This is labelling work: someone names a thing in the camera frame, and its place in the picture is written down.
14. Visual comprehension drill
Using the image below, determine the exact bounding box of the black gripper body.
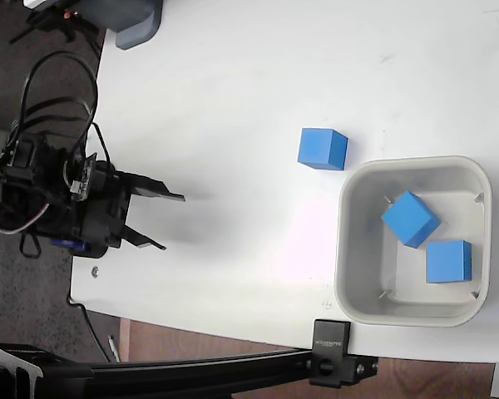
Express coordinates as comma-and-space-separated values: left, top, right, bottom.
72, 162, 131, 250

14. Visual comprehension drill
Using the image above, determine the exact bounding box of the blue cube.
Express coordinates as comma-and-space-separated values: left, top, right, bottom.
424, 239, 473, 285
380, 190, 442, 250
296, 127, 349, 172

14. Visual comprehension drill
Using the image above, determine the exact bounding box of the black six-joint robot arm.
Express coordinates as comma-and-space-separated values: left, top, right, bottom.
0, 120, 93, 250

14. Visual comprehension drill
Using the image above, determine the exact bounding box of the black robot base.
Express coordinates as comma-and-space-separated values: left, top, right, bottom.
48, 236, 110, 259

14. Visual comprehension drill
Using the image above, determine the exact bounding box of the white plastic bin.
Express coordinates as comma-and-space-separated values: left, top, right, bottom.
333, 155, 493, 328

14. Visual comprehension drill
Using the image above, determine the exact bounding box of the blue-gray device base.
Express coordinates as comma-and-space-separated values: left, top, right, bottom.
72, 0, 165, 52

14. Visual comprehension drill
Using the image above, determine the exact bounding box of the black tripod stand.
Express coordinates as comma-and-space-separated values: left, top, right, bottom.
8, 4, 106, 57

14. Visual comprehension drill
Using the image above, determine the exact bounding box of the black table clamp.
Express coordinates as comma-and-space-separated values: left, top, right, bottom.
308, 318, 380, 390

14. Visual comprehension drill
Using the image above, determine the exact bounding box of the camera circuit board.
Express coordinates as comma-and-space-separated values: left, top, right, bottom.
69, 152, 99, 203

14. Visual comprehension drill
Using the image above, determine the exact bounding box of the white-gray servo cable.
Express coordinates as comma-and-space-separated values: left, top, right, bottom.
0, 202, 52, 236

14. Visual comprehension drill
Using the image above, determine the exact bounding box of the thin black floor cable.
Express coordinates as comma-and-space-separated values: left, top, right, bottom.
68, 297, 111, 362

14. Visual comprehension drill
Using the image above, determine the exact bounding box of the white cable end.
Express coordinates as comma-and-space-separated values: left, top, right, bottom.
107, 334, 121, 363

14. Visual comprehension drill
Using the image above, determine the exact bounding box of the black cable loop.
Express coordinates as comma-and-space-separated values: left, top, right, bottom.
19, 50, 113, 171

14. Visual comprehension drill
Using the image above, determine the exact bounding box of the black aluminium rail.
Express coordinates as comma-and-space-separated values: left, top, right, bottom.
0, 341, 317, 399

